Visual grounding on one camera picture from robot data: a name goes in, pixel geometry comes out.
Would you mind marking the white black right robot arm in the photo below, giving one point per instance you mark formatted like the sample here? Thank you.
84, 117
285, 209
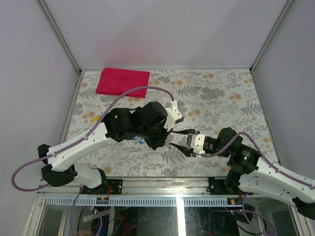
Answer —
251, 171

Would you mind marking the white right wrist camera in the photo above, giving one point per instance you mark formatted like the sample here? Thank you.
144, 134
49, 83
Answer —
196, 142

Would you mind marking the folded pink cloth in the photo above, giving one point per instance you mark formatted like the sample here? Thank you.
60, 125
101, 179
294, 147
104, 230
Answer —
114, 81

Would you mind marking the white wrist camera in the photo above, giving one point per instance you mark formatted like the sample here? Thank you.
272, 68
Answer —
196, 142
174, 116

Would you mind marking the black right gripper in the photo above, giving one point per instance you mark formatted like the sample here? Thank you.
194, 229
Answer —
186, 151

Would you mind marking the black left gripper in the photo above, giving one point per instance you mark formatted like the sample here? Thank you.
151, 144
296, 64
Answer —
160, 141

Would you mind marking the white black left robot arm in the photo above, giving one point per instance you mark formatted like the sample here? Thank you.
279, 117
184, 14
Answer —
152, 122

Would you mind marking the metal keyring with clips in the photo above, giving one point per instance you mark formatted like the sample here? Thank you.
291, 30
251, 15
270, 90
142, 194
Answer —
167, 143

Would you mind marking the white slotted cable duct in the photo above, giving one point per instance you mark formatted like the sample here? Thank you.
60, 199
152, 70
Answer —
143, 201

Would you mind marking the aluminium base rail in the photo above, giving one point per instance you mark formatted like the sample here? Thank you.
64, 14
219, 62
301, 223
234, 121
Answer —
166, 186

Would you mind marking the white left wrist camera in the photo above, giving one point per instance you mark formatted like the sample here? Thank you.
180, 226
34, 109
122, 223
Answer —
174, 116

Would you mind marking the yellow tagged key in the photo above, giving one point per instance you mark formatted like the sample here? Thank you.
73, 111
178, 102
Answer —
95, 119

